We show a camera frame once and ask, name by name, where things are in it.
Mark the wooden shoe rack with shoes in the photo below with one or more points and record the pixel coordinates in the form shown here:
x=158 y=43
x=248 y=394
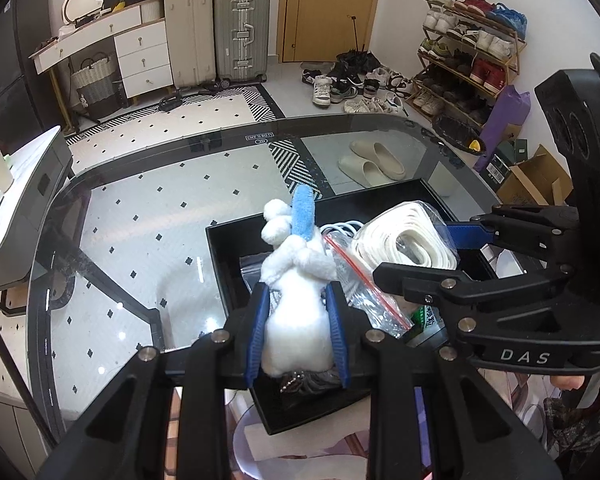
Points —
x=485 y=72

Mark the purple bag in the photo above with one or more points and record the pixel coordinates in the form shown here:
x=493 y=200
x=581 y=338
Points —
x=505 y=120

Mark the beige suitcase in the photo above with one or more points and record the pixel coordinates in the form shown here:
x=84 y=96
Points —
x=190 y=35

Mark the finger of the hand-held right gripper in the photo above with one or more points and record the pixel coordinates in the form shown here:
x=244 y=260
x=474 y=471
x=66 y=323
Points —
x=467 y=235
x=410 y=280

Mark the black umbrella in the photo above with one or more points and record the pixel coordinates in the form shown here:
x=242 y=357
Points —
x=352 y=57

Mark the green medicine packet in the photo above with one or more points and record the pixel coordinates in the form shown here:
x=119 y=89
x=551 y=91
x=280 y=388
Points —
x=425 y=317

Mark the pile of sneakers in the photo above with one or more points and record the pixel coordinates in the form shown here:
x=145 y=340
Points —
x=322 y=90

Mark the black box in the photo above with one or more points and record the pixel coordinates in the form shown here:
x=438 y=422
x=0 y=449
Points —
x=230 y=260

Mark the grey side table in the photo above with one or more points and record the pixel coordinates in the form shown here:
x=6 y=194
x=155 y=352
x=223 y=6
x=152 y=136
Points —
x=30 y=180

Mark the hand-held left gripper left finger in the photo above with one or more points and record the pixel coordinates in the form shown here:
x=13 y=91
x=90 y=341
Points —
x=257 y=332

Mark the beige slipper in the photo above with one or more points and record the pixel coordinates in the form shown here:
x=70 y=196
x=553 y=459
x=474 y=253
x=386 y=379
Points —
x=360 y=172
x=385 y=160

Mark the white dresser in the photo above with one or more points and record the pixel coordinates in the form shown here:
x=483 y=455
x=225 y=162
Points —
x=140 y=55

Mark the open cardboard box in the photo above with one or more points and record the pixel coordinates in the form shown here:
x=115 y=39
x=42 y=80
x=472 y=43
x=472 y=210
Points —
x=530 y=175

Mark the black basket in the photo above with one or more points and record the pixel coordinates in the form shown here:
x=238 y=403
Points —
x=455 y=130

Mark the printed mat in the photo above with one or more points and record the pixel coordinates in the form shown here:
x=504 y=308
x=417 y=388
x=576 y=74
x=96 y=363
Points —
x=300 y=457

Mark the white plush toy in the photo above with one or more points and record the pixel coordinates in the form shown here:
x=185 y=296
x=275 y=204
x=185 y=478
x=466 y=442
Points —
x=292 y=320

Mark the wooden door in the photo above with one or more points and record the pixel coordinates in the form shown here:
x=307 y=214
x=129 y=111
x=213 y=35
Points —
x=330 y=10

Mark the black sandal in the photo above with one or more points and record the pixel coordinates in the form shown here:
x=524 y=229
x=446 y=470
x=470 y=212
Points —
x=171 y=102

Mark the black yellow tool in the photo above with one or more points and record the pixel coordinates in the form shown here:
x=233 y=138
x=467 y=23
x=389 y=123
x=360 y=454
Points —
x=110 y=2

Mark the person's right forearm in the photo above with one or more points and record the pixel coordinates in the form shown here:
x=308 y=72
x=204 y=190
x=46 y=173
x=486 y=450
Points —
x=575 y=427

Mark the black white patterned rug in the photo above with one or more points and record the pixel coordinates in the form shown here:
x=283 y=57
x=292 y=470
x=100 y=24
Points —
x=245 y=102

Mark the white ribbed bin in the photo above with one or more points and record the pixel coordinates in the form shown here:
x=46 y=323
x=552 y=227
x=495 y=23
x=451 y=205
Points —
x=152 y=10

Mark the yellow object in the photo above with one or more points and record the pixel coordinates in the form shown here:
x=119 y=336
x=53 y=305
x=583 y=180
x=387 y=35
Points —
x=475 y=146

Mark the silver suitcase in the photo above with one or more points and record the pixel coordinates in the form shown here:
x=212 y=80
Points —
x=240 y=35

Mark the dark green box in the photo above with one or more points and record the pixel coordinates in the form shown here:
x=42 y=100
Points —
x=500 y=162

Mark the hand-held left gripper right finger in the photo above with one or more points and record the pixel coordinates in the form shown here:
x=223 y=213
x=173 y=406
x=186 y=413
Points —
x=337 y=332

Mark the dark refrigerator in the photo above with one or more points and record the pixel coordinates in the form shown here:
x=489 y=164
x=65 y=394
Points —
x=15 y=60

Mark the woven basket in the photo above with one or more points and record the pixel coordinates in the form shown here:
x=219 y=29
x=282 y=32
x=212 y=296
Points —
x=92 y=85

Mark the person's right hand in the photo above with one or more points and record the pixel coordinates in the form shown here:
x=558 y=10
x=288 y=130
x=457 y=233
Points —
x=569 y=382

